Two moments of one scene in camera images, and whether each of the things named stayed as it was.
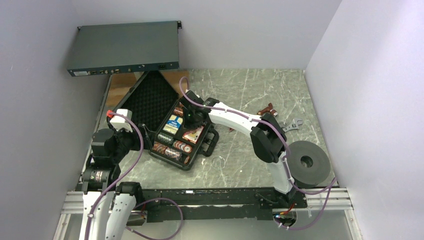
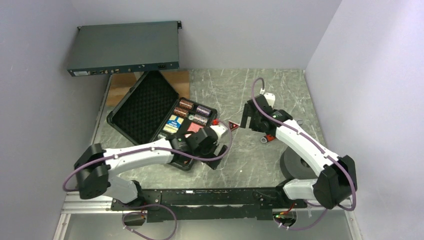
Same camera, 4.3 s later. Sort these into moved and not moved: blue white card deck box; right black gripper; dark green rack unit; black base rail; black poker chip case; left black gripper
Moved: left black gripper; right black gripper
Not moved: black base rail; dark green rack unit; black poker chip case; blue white card deck box
